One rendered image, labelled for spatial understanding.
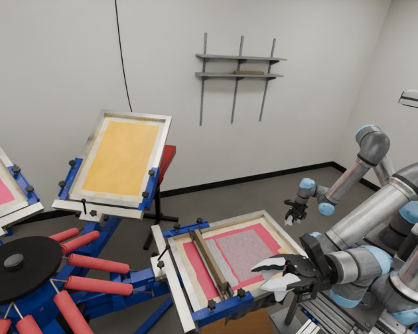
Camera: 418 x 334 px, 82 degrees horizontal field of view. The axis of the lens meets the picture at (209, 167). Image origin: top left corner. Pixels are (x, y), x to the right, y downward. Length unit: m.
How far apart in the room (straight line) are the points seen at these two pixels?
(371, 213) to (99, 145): 1.75
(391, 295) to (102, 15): 2.86
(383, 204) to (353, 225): 0.10
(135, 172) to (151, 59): 1.51
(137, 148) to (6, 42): 1.56
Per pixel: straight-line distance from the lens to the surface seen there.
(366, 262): 0.76
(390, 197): 0.90
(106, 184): 1.82
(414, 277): 1.01
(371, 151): 1.32
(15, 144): 3.19
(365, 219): 0.88
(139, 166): 1.82
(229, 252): 1.62
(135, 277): 1.41
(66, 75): 2.90
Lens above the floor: 2.16
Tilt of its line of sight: 29 degrees down
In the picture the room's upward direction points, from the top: 5 degrees clockwise
